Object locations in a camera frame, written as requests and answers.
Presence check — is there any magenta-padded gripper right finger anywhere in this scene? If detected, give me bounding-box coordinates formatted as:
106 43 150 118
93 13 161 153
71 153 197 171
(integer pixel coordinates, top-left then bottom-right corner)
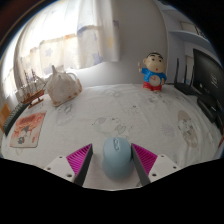
130 143 182 187

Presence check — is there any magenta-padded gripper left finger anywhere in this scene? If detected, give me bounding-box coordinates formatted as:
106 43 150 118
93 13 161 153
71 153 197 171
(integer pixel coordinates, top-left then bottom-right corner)
43 143 94 187

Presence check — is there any light blue computer mouse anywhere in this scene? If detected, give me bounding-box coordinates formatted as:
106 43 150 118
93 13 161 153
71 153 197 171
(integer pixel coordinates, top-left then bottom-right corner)
101 136 135 179

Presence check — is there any orange printed mouse pad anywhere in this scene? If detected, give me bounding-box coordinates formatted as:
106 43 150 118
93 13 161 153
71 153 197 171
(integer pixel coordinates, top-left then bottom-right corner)
9 111 48 149

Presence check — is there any white cartoon-print tablecloth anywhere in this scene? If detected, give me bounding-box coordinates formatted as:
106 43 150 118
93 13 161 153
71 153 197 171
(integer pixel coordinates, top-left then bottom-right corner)
0 83 224 192

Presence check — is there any large white conch shell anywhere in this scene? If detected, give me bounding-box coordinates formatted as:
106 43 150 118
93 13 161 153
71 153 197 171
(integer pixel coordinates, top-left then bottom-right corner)
44 64 83 108

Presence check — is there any wooden model sailing ship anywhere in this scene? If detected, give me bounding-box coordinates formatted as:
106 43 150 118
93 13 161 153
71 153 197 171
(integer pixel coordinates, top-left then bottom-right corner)
16 68 48 109

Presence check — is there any black router with antennas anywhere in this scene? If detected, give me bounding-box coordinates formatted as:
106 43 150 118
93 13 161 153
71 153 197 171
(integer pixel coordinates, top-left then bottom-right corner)
173 57 202 97

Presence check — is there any cartoon boy figure clock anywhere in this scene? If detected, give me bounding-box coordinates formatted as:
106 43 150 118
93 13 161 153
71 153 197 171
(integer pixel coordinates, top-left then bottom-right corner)
137 50 168 92

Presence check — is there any wooden chair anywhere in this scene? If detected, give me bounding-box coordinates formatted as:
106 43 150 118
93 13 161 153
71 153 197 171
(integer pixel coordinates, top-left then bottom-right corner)
0 103 12 133

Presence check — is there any black computer monitor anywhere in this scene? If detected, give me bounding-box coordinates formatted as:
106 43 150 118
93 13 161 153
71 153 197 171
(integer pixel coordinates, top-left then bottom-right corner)
191 48 224 134

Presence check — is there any white star-print curtain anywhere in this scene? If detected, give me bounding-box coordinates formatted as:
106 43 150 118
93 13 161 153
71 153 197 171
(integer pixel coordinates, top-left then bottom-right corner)
13 0 121 88

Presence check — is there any white wall shelf unit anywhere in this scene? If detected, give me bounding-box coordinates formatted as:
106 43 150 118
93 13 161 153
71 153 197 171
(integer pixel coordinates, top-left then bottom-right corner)
156 0 214 54

